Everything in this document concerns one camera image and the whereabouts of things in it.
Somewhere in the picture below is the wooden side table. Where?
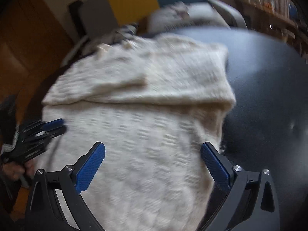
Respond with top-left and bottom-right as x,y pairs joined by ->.
234,0 -> 307,61

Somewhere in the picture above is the cream knitted sweater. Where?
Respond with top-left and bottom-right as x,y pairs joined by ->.
37,33 -> 235,230

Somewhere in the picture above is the multicolour sofa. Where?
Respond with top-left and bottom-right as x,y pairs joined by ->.
61,0 -> 249,66

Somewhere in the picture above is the grey deer print pillow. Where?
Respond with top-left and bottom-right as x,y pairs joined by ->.
147,2 -> 230,33

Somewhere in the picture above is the triangle pattern pillow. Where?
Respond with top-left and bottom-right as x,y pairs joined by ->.
81,23 -> 139,55

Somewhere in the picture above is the person left hand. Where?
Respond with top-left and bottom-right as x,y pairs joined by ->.
2,160 -> 35,180

